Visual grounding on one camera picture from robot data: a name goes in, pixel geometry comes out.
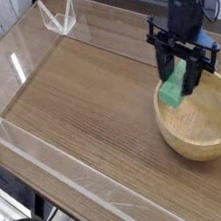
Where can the brown wooden bowl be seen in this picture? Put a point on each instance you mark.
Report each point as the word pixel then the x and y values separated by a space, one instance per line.
pixel 194 129

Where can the clear acrylic barrier wall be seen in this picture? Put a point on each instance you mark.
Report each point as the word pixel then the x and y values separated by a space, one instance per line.
pixel 77 122

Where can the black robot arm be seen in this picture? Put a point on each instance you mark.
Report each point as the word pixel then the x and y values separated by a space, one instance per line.
pixel 182 49

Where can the black table leg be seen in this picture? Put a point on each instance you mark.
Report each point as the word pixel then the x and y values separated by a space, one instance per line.
pixel 39 206

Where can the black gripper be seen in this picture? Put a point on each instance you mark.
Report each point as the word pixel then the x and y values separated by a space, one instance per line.
pixel 181 35

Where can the green rectangular block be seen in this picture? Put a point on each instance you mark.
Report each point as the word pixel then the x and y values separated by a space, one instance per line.
pixel 170 91

